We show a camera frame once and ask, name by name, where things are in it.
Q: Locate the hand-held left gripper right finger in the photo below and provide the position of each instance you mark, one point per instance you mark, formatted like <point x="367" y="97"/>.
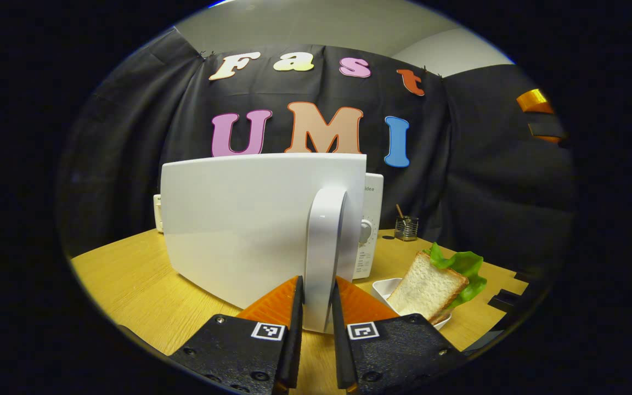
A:
<point x="339" y="334"/>

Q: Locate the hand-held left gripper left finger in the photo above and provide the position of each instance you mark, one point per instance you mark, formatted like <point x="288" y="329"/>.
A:
<point x="295" y="334"/>

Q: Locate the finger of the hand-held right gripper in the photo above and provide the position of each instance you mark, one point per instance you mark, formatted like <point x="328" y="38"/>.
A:
<point x="534" y="101"/>
<point x="547" y="130"/>

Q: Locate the bread slice with green lettuce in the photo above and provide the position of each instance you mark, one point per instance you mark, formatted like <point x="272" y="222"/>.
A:
<point x="425" y="285"/>

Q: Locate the white microwave oven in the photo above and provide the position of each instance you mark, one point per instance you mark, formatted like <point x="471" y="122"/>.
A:
<point x="239" y="219"/>

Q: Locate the white rectangular dish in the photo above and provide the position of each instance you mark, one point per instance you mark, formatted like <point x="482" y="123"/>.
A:
<point x="384" y="288"/>

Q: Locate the glass holder cup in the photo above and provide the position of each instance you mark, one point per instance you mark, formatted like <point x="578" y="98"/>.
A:
<point x="406" y="230"/>

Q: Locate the brown wooden stick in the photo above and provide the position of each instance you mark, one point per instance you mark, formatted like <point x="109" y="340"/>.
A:
<point x="399" y="210"/>

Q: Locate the small black block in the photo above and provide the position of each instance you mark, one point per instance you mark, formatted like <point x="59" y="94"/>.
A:
<point x="505" y="300"/>

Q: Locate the white toaster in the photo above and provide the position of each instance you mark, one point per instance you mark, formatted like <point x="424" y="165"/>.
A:
<point x="157" y="214"/>

